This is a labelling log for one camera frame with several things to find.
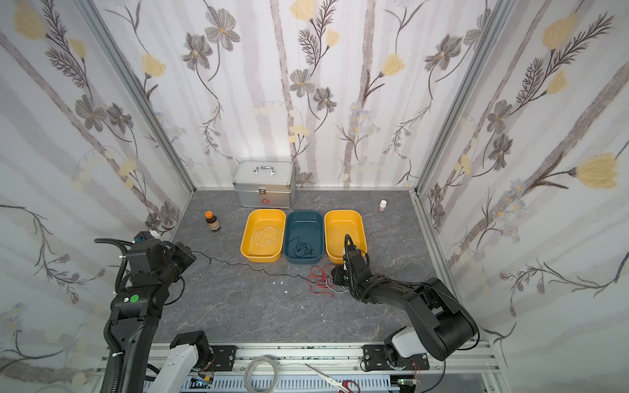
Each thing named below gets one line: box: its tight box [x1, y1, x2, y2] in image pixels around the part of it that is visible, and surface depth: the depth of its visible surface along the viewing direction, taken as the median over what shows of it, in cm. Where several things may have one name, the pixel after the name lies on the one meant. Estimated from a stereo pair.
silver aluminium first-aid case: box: [232, 160, 296, 209], surface depth 110 cm
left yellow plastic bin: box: [239, 208, 286, 263], surface depth 103 cm
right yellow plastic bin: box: [324, 208, 368, 264], surface depth 108 cm
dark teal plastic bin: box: [283, 210, 325, 265], surface depth 101 cm
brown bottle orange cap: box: [204, 210, 222, 232], surface depth 103 cm
